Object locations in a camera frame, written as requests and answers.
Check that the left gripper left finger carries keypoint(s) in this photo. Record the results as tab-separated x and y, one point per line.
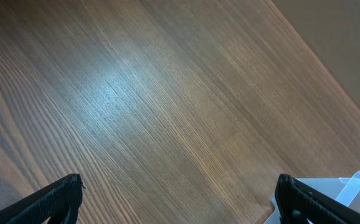
57	203

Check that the clear plastic storage bin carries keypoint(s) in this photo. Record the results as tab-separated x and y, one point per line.
345	190

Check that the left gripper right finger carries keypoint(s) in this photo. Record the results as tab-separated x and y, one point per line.
298	203

